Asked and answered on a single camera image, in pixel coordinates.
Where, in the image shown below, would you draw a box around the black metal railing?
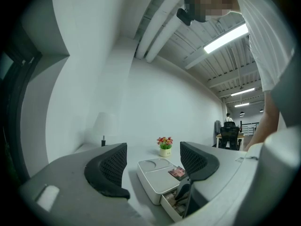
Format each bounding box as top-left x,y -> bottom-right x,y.
240,122 -> 260,137

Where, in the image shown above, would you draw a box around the potted red yellow flowers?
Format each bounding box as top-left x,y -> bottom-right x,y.
157,136 -> 174,158

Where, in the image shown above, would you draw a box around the white table lamp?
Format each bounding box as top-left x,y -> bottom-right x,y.
92,112 -> 116,147

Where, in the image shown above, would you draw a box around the white drawer organizer box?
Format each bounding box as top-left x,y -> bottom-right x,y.
137,157 -> 190,222

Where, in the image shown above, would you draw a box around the black head camera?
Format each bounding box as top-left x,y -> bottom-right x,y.
176,8 -> 196,27

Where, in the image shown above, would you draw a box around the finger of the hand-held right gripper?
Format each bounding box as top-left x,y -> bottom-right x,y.
173,178 -> 191,202

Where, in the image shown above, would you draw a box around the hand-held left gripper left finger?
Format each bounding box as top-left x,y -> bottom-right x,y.
19,142 -> 142,226

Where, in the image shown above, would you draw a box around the wooden background desk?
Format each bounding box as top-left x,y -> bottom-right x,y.
215,132 -> 245,149

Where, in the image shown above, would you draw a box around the white ceiling duct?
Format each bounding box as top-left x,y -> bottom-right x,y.
144,13 -> 189,63
135,0 -> 196,60

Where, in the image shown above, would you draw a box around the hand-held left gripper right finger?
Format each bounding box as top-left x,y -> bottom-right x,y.
180,141 -> 262,221

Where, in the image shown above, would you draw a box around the person's white shirt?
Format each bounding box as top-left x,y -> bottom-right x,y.
229,0 -> 296,93

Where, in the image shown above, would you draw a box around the person's right forearm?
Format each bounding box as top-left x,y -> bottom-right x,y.
244,90 -> 281,152

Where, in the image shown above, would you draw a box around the red small packet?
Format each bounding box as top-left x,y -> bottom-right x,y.
167,165 -> 186,178

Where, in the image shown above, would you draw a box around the black office chair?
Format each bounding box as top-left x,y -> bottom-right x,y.
219,121 -> 242,151

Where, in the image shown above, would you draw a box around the small packets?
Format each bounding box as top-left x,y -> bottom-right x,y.
164,189 -> 188,218

